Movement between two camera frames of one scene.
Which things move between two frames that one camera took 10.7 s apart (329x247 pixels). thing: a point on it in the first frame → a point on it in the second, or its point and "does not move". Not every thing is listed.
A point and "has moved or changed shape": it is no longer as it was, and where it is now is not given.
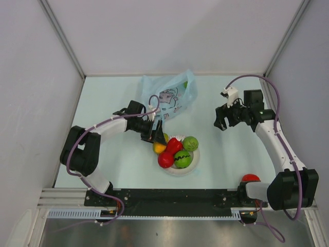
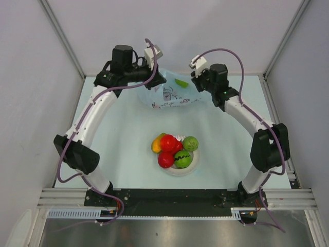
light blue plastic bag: (172, 93) has moved or changed shape
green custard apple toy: (190, 143) does not move
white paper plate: (194, 164) does not move
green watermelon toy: (183, 158) does not move
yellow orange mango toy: (159, 147) does not move
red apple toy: (165, 160) does not move
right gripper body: (235, 114) → (203, 82)
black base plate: (176, 202) does not move
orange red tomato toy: (250, 177) has moved or changed shape
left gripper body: (145, 128) → (145, 73)
